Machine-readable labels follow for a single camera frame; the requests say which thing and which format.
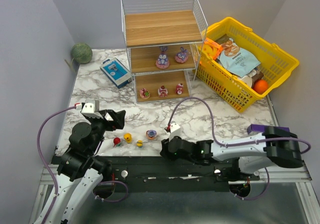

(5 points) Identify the purple bunny orange ring toy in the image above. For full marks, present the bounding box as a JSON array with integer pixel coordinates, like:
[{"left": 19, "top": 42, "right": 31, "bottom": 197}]
[{"left": 146, "top": 130, "right": 157, "bottom": 140}]

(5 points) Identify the pink bear strawberry tart toy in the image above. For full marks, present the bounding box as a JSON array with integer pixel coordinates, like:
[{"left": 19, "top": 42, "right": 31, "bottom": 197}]
[{"left": 139, "top": 88, "right": 150, "bottom": 100}]

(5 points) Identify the pink bear cake car toy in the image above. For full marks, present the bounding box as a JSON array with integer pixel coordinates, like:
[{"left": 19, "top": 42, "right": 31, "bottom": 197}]
[{"left": 157, "top": 85, "right": 169, "bottom": 98}]

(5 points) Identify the purple bunny pink donut toy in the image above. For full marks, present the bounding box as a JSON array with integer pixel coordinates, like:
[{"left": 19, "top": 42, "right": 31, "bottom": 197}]
[{"left": 155, "top": 46, "right": 170, "bottom": 69}]

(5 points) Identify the purple unicorn pink donut toy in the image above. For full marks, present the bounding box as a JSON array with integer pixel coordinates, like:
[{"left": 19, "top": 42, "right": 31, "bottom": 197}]
[{"left": 174, "top": 47, "right": 189, "bottom": 63}]

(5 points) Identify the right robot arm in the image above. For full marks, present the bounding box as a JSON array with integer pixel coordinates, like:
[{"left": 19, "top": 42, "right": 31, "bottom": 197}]
[{"left": 160, "top": 123, "right": 303, "bottom": 175}]

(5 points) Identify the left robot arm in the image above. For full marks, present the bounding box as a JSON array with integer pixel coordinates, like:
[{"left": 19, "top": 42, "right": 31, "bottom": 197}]
[{"left": 36, "top": 104, "right": 128, "bottom": 224}]

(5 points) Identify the yellow duck toy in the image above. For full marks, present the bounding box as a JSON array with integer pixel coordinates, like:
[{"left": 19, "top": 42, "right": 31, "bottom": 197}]
[{"left": 123, "top": 133, "right": 132, "bottom": 144}]

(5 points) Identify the red ball toy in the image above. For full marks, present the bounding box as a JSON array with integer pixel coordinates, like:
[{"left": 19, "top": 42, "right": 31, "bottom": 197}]
[{"left": 113, "top": 137, "right": 122, "bottom": 147}]

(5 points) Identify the small yellow blue toy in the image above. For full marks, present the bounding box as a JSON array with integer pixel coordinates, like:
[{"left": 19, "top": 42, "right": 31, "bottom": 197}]
[{"left": 136, "top": 140, "right": 143, "bottom": 148}]

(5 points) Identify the blue razor box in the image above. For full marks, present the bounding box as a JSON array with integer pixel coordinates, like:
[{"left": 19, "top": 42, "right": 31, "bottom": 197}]
[{"left": 100, "top": 58, "right": 132, "bottom": 89}]

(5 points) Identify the green yarn ball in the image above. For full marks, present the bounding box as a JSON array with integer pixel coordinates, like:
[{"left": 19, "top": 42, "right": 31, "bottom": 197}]
[{"left": 71, "top": 43, "right": 93, "bottom": 64}]

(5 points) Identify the purple box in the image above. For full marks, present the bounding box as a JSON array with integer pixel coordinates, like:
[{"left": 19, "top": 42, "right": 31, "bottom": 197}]
[{"left": 247, "top": 124, "right": 290, "bottom": 134}]

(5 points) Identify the yellow plastic basket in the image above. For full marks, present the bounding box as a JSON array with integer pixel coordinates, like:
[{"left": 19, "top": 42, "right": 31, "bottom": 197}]
[{"left": 196, "top": 17, "right": 299, "bottom": 113}]

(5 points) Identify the orange snack packet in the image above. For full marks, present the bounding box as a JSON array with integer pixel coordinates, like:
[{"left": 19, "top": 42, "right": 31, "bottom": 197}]
[{"left": 202, "top": 38, "right": 223, "bottom": 60}]

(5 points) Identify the orange fruit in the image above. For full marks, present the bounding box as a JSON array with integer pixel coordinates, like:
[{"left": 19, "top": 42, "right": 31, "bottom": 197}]
[{"left": 252, "top": 79, "right": 269, "bottom": 94}]

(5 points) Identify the light blue snack bag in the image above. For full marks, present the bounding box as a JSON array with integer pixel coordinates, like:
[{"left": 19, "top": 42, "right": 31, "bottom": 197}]
[{"left": 216, "top": 35, "right": 261, "bottom": 78}]

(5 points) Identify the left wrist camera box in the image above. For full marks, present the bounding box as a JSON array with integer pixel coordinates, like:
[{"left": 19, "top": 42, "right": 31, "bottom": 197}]
[{"left": 81, "top": 99, "right": 102, "bottom": 118}]

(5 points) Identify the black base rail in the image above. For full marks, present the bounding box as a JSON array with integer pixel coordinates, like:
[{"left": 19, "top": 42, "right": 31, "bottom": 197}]
[{"left": 95, "top": 156, "right": 259, "bottom": 193}]

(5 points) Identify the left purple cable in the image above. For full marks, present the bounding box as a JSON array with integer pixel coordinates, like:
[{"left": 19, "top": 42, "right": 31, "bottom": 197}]
[{"left": 36, "top": 103, "right": 129, "bottom": 224}]

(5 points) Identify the purple cable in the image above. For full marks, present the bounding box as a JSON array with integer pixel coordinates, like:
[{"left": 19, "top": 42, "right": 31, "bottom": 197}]
[
  {"left": 164, "top": 96, "right": 312, "bottom": 201},
  {"left": 36, "top": 103, "right": 129, "bottom": 224}
]

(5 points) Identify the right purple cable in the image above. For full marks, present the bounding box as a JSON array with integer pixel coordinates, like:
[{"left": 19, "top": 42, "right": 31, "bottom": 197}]
[{"left": 164, "top": 96, "right": 312, "bottom": 201}]

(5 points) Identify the white wire wooden shelf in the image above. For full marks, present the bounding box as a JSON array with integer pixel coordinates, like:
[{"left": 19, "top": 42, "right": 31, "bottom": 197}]
[{"left": 121, "top": 0, "right": 208, "bottom": 103}]

